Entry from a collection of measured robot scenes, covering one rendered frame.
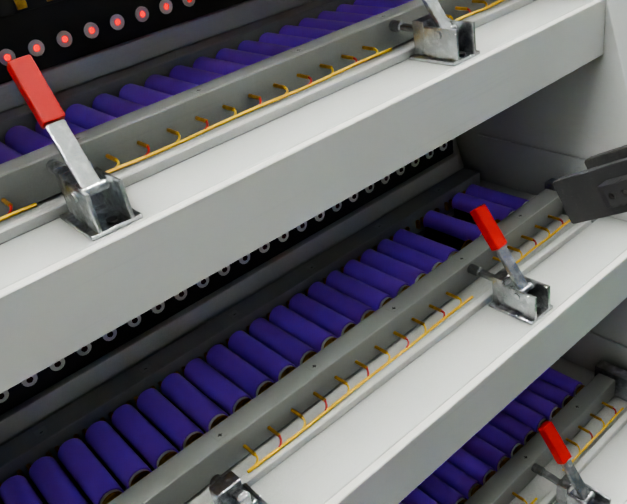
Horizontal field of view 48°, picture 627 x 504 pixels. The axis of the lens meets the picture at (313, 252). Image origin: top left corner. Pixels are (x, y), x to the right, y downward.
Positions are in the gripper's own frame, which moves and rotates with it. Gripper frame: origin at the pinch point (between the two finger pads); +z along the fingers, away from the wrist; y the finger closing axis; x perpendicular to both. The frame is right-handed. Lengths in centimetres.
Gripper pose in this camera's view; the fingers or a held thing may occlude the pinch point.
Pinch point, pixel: (626, 177)
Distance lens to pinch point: 46.4
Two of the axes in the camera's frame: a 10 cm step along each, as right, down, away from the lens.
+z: -4.8, 1.5, 8.6
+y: 7.5, -4.5, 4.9
